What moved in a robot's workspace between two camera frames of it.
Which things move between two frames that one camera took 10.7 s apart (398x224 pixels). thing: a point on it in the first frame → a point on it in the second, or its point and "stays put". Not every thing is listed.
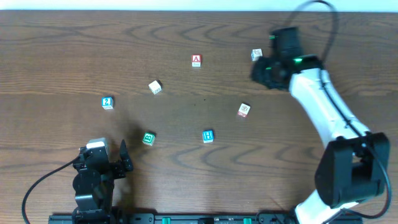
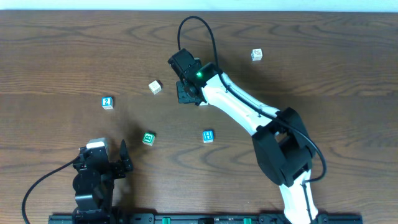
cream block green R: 155,87 stays put
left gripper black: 112,168 stays put
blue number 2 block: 107,102 stays put
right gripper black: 261,73 → 183,94
